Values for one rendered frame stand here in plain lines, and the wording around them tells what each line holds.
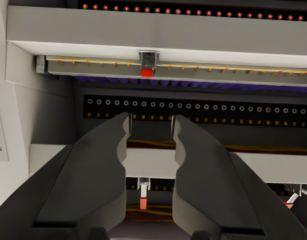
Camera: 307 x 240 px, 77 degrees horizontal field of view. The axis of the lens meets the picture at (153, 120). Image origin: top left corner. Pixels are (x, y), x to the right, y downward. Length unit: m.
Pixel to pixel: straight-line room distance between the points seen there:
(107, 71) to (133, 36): 0.08
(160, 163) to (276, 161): 0.18
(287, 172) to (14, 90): 0.42
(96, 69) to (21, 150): 0.17
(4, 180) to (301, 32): 0.48
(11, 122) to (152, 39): 0.23
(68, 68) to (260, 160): 0.33
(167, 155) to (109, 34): 0.19
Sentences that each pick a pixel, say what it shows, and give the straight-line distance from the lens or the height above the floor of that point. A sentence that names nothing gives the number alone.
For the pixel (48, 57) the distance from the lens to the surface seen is 0.35.
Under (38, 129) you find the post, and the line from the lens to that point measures 0.37.
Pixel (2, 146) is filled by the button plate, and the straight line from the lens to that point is 0.36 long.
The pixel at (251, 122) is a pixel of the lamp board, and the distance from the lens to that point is 0.50.
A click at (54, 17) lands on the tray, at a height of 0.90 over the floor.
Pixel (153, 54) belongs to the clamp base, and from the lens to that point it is 0.27.
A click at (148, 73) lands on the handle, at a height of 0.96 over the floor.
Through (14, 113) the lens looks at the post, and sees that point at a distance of 0.33.
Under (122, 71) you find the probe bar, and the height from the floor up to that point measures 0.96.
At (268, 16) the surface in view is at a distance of 0.49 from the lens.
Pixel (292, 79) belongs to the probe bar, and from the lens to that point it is 0.38.
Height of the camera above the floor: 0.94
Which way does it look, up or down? 18 degrees up
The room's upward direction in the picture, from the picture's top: 177 degrees counter-clockwise
